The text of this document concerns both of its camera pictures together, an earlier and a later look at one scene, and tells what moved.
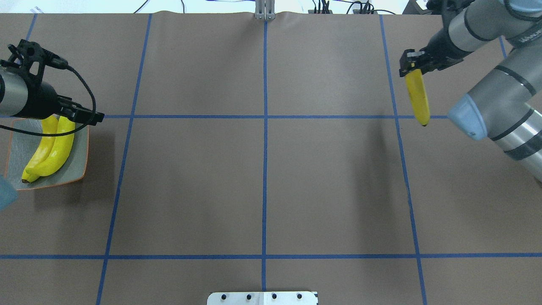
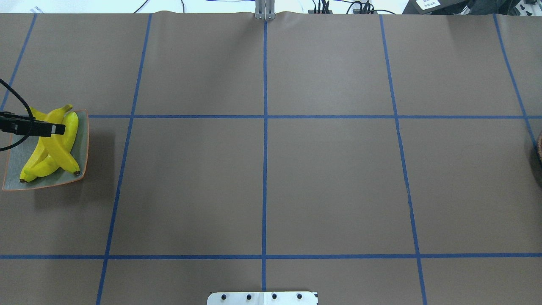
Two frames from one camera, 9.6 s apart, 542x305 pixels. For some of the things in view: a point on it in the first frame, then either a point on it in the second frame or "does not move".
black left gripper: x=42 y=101 -> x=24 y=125
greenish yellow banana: x=61 y=151 does not move
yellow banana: x=418 y=95 -> x=63 y=156
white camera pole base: x=263 y=298 does not move
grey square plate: x=21 y=146 does not move
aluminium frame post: x=265 y=9 does not move
